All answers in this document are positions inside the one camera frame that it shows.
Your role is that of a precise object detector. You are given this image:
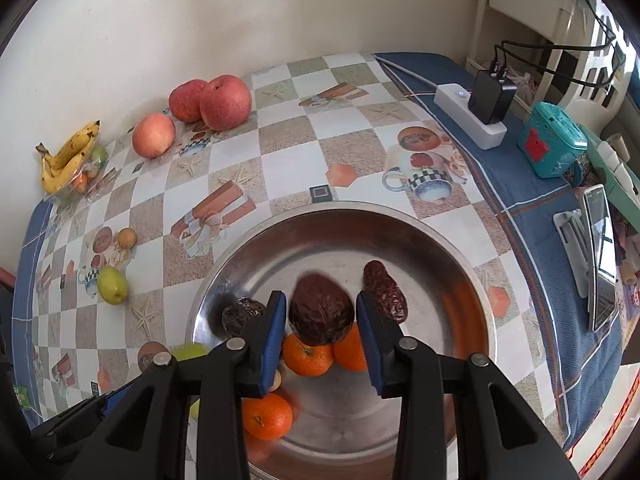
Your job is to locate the black charger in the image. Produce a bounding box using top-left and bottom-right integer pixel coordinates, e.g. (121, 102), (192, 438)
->
(468, 70), (518, 126)

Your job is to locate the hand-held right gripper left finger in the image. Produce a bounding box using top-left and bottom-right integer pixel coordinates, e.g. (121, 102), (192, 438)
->
(65, 290), (288, 480)

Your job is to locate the clear plastic container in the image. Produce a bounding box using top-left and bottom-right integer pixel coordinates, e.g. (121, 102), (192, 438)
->
(42, 142), (118, 206)

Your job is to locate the white phone stand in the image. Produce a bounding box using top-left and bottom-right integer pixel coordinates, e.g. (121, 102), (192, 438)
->
(552, 210), (594, 299)

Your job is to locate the white power strip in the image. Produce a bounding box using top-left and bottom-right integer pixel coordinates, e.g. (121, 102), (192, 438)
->
(434, 83), (507, 150)

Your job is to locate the red apple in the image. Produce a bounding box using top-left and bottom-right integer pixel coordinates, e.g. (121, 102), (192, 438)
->
(168, 79), (210, 124)
(200, 74), (253, 132)

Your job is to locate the yellow banana bunch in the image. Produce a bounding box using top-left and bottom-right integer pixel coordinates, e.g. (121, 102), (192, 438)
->
(35, 120), (101, 194)

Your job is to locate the pale pink apple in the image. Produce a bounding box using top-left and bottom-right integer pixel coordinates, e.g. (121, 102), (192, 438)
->
(132, 113), (177, 160)

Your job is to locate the black charger cable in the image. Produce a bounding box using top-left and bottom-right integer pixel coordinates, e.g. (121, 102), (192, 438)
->
(491, 0), (632, 92)

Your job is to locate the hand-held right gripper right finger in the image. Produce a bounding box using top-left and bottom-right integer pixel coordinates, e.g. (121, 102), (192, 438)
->
(356, 291), (581, 480)

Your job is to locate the round metal plate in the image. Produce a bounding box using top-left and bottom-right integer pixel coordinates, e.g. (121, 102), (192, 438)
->
(185, 200), (498, 480)

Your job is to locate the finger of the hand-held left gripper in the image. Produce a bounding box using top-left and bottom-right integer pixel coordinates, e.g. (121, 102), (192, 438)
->
(31, 394), (109, 466)

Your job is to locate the large dark brown date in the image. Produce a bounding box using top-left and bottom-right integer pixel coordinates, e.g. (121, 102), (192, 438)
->
(288, 273), (356, 347)

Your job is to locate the green pear upper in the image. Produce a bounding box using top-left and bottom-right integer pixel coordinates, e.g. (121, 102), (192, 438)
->
(97, 266), (129, 306)

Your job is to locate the teal plastic box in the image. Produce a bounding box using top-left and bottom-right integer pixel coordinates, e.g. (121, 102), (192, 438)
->
(517, 101), (588, 179)

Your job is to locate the smartphone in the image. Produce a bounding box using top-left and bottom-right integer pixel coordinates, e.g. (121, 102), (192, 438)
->
(582, 185), (619, 332)

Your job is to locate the white power cable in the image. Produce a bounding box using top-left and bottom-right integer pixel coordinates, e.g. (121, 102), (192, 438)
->
(375, 55), (442, 96)

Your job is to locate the white wooden chair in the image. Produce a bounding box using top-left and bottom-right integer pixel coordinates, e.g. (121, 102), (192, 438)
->
(465, 0), (593, 78)

